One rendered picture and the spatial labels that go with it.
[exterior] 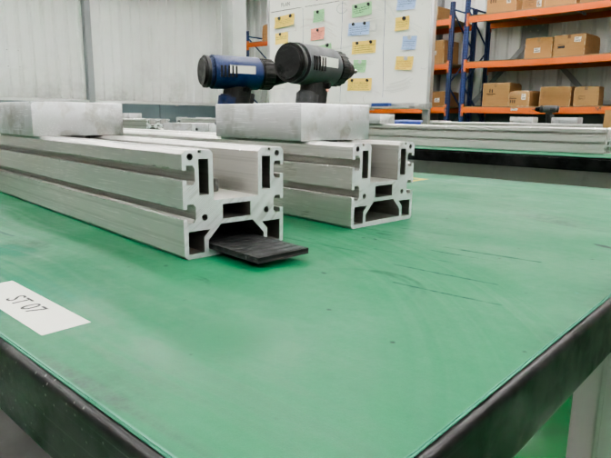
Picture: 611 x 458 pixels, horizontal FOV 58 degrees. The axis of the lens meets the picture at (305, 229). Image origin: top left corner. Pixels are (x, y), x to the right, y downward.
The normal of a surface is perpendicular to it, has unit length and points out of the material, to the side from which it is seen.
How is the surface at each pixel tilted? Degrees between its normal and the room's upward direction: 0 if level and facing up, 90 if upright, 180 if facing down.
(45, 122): 90
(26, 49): 90
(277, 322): 0
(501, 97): 90
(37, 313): 0
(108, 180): 90
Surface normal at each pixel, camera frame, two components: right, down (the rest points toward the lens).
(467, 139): -0.65, 0.15
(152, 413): 0.01, -0.98
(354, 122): 0.68, 0.15
